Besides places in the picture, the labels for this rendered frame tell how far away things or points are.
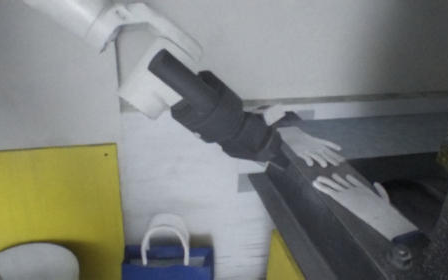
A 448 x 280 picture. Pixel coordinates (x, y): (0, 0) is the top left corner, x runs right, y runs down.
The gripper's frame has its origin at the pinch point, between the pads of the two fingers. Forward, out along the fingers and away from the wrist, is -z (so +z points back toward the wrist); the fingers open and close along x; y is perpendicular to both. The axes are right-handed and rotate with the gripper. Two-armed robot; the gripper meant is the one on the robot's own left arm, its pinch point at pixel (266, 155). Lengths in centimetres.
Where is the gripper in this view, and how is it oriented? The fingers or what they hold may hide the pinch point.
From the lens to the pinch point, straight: 65.5
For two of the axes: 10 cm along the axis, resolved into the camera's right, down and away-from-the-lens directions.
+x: 5.7, 0.5, -8.2
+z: -6.8, -5.3, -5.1
